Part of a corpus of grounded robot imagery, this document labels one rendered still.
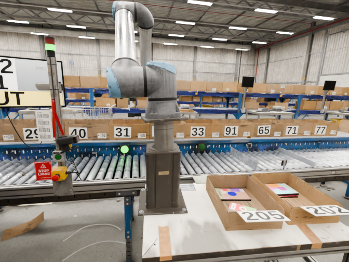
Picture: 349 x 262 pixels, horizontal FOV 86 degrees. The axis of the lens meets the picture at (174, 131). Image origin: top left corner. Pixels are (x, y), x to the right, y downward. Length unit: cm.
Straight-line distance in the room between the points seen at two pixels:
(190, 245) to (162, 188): 30
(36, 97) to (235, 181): 140
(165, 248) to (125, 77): 75
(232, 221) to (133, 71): 83
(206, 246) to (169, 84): 74
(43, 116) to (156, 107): 75
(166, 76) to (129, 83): 18
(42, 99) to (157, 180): 92
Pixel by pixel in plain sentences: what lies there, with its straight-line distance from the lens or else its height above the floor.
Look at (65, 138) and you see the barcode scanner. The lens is 132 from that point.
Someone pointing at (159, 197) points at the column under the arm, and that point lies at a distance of 106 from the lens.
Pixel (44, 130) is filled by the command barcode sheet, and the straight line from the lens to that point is 142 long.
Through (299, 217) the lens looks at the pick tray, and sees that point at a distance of 119.
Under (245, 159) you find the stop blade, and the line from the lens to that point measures 189.
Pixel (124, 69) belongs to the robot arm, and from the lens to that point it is 95.
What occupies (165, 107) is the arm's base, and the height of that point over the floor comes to 130.
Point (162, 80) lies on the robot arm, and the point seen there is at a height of 143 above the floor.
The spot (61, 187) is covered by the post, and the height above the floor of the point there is 72.
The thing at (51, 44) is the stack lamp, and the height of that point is 162.
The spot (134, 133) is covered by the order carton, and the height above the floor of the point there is 95.
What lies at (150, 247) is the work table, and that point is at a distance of 92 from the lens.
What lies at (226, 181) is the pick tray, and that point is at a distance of 134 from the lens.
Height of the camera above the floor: 138
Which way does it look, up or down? 12 degrees down
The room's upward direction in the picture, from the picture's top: 2 degrees clockwise
